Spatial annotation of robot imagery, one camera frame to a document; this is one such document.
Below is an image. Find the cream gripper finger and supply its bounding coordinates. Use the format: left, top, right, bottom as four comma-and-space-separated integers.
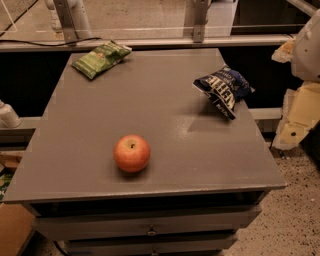
272, 82, 320, 150
271, 38, 295, 63

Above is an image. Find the blue chip bag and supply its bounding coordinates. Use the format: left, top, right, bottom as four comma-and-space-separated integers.
193, 65, 254, 120

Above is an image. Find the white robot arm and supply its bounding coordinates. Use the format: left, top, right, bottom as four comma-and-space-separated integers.
271, 9, 320, 150

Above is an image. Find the green jalapeno chip bag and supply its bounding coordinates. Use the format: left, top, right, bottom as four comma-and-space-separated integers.
72, 41, 132, 80

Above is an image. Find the grey drawer cabinet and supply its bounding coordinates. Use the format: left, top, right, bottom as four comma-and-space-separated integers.
4, 49, 285, 256

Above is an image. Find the red apple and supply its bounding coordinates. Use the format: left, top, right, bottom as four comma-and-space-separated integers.
113, 134, 151, 173

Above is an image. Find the upper drawer knob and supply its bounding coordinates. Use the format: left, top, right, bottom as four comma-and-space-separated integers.
147, 227, 157, 237

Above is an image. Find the white pipe top left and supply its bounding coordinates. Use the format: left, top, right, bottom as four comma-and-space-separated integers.
44, 0, 92, 40

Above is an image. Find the white pipe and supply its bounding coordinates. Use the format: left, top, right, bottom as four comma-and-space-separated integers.
0, 100, 21, 128
44, 0, 92, 40

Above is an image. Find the green printed box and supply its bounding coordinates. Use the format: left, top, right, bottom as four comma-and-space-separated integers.
0, 169, 13, 202

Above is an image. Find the cardboard box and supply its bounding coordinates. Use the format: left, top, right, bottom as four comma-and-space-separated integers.
0, 151, 34, 256

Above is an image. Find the right metal bracket post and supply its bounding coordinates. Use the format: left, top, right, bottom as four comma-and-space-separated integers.
184, 0, 211, 43

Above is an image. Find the metal bracket post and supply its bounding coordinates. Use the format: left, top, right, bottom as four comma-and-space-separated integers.
184, 0, 211, 43
53, 0, 77, 44

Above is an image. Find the left metal bracket post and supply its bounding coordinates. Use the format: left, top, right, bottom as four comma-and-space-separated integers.
53, 0, 77, 44

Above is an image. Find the black cable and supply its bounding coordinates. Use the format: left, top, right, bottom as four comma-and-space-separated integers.
0, 36, 103, 47

